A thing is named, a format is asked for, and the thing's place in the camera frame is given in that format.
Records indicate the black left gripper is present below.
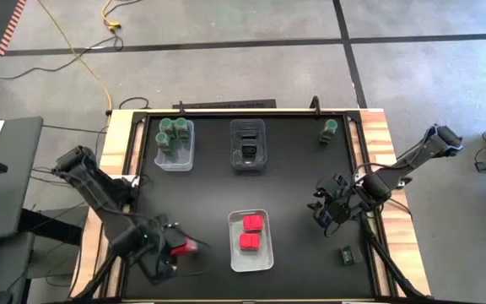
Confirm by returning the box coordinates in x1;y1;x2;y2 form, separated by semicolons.
139;217;193;282

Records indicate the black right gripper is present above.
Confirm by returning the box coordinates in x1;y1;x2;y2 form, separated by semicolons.
306;172;354;228

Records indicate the red-lid smoked paprika tin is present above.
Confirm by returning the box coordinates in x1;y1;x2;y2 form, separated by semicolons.
238;231;262;252
241;214;265;233
169;236;201;258

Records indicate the green-lid glass spice jar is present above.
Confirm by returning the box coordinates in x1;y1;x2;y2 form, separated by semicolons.
159;117;175;138
319;118;338;144
154;132;172;155
173;117;189;140

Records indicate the white plastic bin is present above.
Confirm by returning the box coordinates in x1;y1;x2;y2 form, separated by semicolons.
227;209;275;274

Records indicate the clear plastic bin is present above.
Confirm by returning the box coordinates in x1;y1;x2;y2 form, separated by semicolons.
154;118;196;173

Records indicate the grey translucent plastic bin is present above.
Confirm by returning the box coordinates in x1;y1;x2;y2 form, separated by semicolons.
229;118;268;172

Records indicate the black panel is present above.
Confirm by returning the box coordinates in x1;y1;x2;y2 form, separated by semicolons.
170;98;278;110

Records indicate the grey desk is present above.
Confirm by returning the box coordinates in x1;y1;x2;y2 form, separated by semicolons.
0;117;45;304

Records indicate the black floor cable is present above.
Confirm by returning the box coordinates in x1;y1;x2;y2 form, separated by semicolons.
0;0;143;81

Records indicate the long yellow floor cable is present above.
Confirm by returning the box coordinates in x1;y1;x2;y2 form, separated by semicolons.
35;0;113;111

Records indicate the yellow cord with plug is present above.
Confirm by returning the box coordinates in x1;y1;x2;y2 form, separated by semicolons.
101;0;122;33

